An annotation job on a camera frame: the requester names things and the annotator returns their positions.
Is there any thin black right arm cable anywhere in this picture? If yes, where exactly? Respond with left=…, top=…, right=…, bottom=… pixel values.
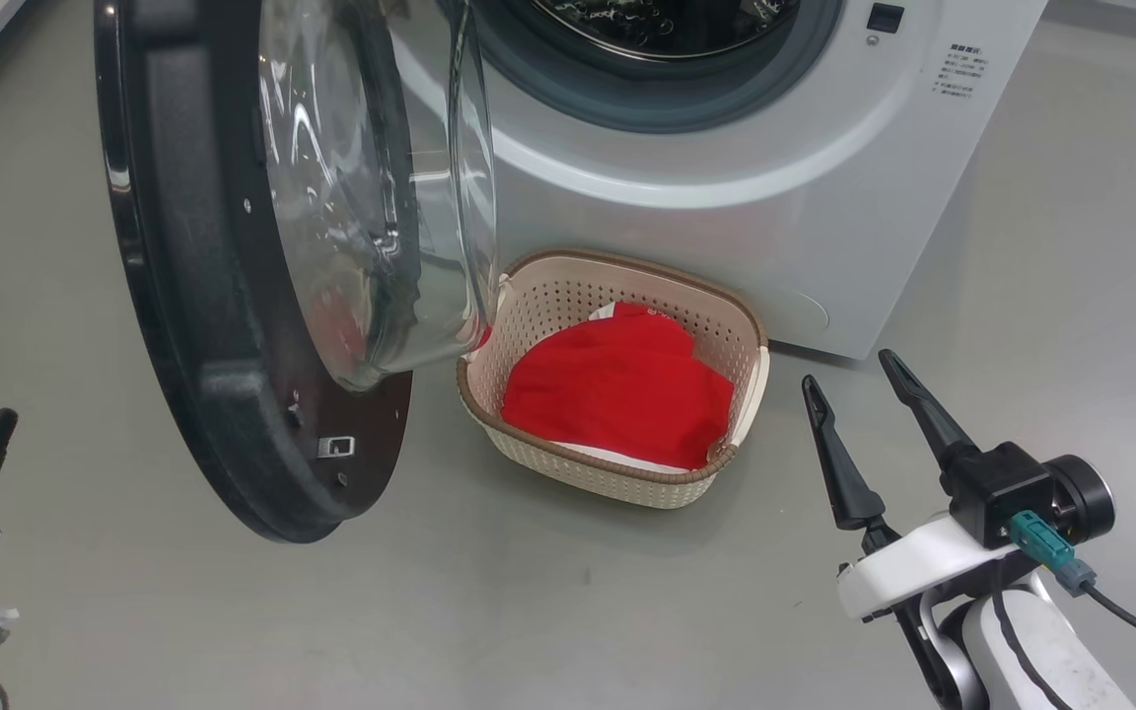
left=992, top=592, right=1072, bottom=710

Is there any cream perforated laundry basket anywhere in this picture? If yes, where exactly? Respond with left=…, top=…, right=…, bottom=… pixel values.
left=457, top=248, right=771, bottom=510

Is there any white front-load washing machine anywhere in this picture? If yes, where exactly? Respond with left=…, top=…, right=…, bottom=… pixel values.
left=386, top=0, right=1050, bottom=361

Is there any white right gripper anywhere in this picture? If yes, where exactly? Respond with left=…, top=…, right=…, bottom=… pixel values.
left=802, top=349, right=1021, bottom=622

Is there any black cable with teal connector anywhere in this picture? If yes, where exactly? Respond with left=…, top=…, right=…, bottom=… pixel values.
left=1010, top=510, right=1136, bottom=664

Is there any round glass washing machine door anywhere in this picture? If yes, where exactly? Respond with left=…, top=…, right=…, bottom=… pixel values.
left=93, top=0, right=502, bottom=545

